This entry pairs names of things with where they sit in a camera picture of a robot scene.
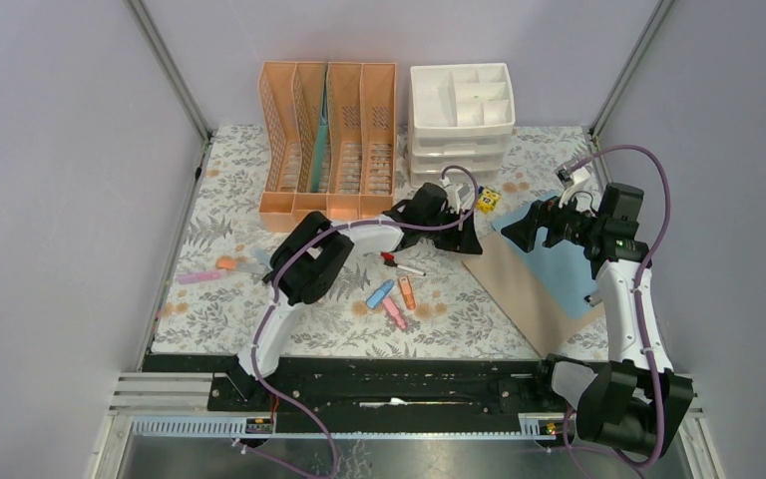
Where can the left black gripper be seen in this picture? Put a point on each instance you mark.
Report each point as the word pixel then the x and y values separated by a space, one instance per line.
pixel 463 240

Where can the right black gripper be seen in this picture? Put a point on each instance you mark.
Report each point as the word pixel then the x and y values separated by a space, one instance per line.
pixel 543 215

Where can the light blue folder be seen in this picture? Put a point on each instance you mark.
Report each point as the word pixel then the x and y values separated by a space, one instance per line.
pixel 545 282

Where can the teal folder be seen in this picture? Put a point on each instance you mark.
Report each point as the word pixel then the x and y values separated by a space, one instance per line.
pixel 321 134

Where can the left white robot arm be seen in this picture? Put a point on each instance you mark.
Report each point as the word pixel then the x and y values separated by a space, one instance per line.
pixel 305 266

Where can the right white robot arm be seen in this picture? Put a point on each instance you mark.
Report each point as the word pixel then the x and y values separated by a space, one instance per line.
pixel 635 403

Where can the yellow owl eraser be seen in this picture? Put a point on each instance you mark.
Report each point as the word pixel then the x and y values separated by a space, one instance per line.
pixel 487 199

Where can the black cap white marker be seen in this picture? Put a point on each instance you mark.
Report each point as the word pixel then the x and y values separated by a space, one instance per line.
pixel 403 267

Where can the orange plastic file organizer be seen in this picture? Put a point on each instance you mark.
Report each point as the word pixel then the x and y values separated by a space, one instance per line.
pixel 361 151

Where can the orange highlighter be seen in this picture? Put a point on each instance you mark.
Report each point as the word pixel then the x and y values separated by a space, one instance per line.
pixel 407 292

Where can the white plastic drawer unit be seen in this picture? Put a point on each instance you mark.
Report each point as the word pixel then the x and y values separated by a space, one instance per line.
pixel 460 115

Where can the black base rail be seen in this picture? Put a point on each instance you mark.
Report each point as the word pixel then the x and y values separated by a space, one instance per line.
pixel 377 395

